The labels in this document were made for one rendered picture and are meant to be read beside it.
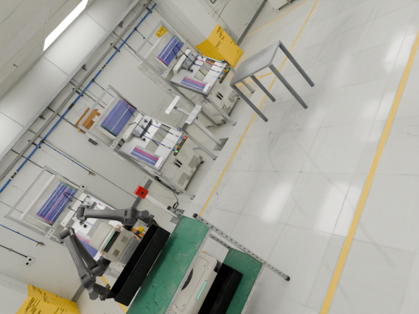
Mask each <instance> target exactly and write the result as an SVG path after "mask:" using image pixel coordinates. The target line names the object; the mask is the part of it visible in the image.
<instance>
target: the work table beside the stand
mask: <svg viewBox="0 0 419 314"><path fill-rule="evenodd" d="M278 47H280V49H281V50H282V51H283V52H284V53H285V55H286V56H287V58H288V59H289V60H290V61H291V62H292V64H293V65H294V66H295V68H296V69H297V70H298V71H299V72H300V74H301V75H302V76H303V77H304V78H305V80H306V81H307V83H308V84H309V85H310V86H311V87H313V86H314V83H313V81H312V80H311V79H310V78H309V76H308V75H307V74H306V73H305V72H304V70H303V69H302V68H301V66H300V65H299V64H298V63H297V61H296V60H295V59H294V58H293V56H292V55H291V54H290V52H289V51H288V50H287V49H286V48H285V46H284V45H283V43H282V42H281V41H280V40H278V41H277V42H275V43H273V44H271V45H270V46H268V47H266V48H265V49H263V50H262V51H260V52H258V53H257V54H255V55H253V56H252V57H250V58H248V59H246V60H245V61H243V62H241V63H240V64H239V66H238V68H237V70H236V72H235V74H234V76H233V78H232V80H231V82H230V84H229V86H230V87H231V88H232V89H233V90H234V91H235V92H236V93H237V94H238V95H239V96H240V97H241V98H242V99H243V100H244V101H245V102H246V103H247V104H248V105H249V106H250V107H251V108H252V109H253V110H254V111H255V112H256V113H257V114H258V115H259V116H260V117H261V118H262V119H263V120H264V121H265V122H267V121H268V119H267V118H266V117H265V116H264V115H263V114H262V113H261V112H260V111H259V110H258V109H257V107H256V106H255V105H254V104H253V103H252V102H251V101H250V100H249V99H248V98H247V97H246V96H245V95H244V94H243V93H242V92H241V91H240V89H239V88H238V87H237V86H235V84H236V83H238V82H240V81H242V80H244V79H246V78H248V77H251V78H252V80H253V81H254V82H255V83H256V84H257V85H258V86H259V88H260V89H261V90H262V91H263V92H264V93H265V94H266V95H267V96H268V97H269V98H270V99H271V100H272V101H273V102H275V101H276V99H275V98H274V97H273V96H272V95H271V94H270V93H269V92H268V91H267V89H266V88H265V87H264V86H263V85H262V84H261V83H260V81H259V80H258V79H257V78H256V77H255V76H254V74H255V73H257V72H259V71H261V70H263V69H265V68H266V67H269V68H270V69H271V70H272V72H273V73H274V74H275V75H276V77H277V78H278V79H279V80H280V81H281V82H282V83H283V84H284V86H285V87H286V88H287V89H288V91H290V92H291V94H292V95H293V96H294V97H295V99H296V100H297V101H298V102H299V103H300V104H301V105H302V107H303V108H304V109H306V108H307V107H308V106H307V104H306V103H305V102H304V101H303V99H302V98H301V97H300V96H299V95H298V94H297V92H296V91H295V90H294V89H293V88H292V87H291V86H290V84H289V83H288V82H287V81H286V79H285V78H284V77H283V76H282V75H281V74H280V72H279V71H278V70H277V69H276V68H275V66H273V64H272V61H273V59H274V56H275V54H276V52H277V49H278Z"/></svg>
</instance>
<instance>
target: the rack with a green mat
mask: <svg viewBox="0 0 419 314"><path fill-rule="evenodd" d="M167 210H169V211H171V212H172V213H174V214H175V215H177V216H178V217H180V220H179V221H178V223H177V225H176V226H175V228H174V230H173V232H172V233H171V235H170V237H169V239H168V240H167V242H166V244H165V246H164V248H163V249H162V251H161V253H160V255H159V256H158V258H157V260H156V262H155V263H154V265H153V267H152V269H151V271H150V272H149V274H148V275H147V277H146V279H145V281H144V283H143V284H142V286H141V288H140V289H139V291H138V293H137V295H136V297H135V298H134V300H133V302H132V304H131V305H130V307H129V309H128V311H127V312H126V314H169V312H170V310H171V308H172V306H173V304H174V302H175V301H176V299H177V297H178V295H179V293H180V291H181V289H182V287H183V286H184V284H185V282H186V279H187V278H188V276H189V274H190V272H191V270H192V268H193V266H194V264H195V262H196V260H197V258H198V256H199V255H200V253H201V251H202V249H203V247H204V245H205V243H206V241H207V240H208V237H210V238H212V239H213V240H215V241H216V242H218V243H220V244H221V245H223V246H224V247H226V248H227V249H229V250H228V253H227V254H226V257H225V259H224V261H223V263H224V264H226V265H228V266H230V267H232V268H234V269H236V270H237V271H239V272H240V273H242V274H243V277H242V279H241V281H240V283H239V285H238V287H237V290H236V292H235V294H234V296H233V299H232V301H231V303H230V305H229V307H228V309H227V312H226V314H244V312H245V311H246V308H247V306H248V303H249V301H250V299H251V297H252V294H253V292H254V289H255V288H256V285H257V283H258V280H259V278H260V276H261V274H262V271H263V269H264V266H266V267H268V268H269V269H271V270H272V271H274V272H275V273H277V274H278V275H280V276H281V277H282V278H284V279H285V280H287V281H290V277H289V276H288V275H286V274H284V273H282V272H281V271H280V270H278V269H277V268H275V267H274V266H272V265H271V264H269V263H268V262H266V261H265V260H264V259H262V258H260V257H259V256H258V255H256V254H255V253H254V252H252V251H250V250H249V249H247V248H246V247H245V246H243V245H242V244H240V243H239V242H237V241H236V240H234V239H233V238H232V237H230V236H229V235H227V234H225V233H224V232H223V231H221V230H220V229H218V228H217V227H215V226H214V225H212V224H211V223H210V222H208V221H207V220H205V219H203V218H202V217H201V216H199V215H198V214H196V213H194V214H193V216H192V217H194V218H191V217H188V216H184V215H183V214H181V213H180V212H178V211H177V210H175V209H173V208H172V207H171V206H168V207H167ZM211 231H214V232H215V233H217V234H219V235H220V236H221V237H223V238H225V239H226V240H228V241H229V242H230V243H232V244H234V245H235V246H236V247H238V248H240V249H241V250H242V251H244V252H242V251H240V250H238V249H235V248H232V247H231V246H229V245H228V244H226V243H225V242H223V241H222V240H220V239H219V238H217V237H216V236H214V235H213V234H211Z"/></svg>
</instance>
